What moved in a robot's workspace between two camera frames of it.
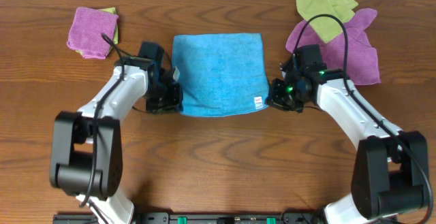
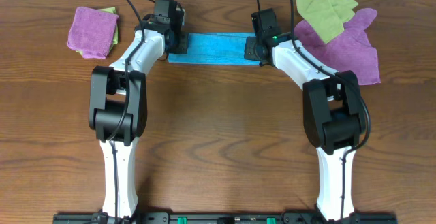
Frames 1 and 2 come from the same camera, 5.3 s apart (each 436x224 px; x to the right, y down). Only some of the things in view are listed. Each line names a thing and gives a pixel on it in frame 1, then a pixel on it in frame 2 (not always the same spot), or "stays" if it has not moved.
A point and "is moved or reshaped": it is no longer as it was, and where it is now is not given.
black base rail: (204, 218) stays
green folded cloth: (112, 10) stays
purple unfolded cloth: (362, 63) stays
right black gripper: (274, 99) -> (248, 52)
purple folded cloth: (85, 33) stays
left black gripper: (175, 103) -> (183, 47)
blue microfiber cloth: (221, 74) is moved or reshaped
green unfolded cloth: (337, 3) stays
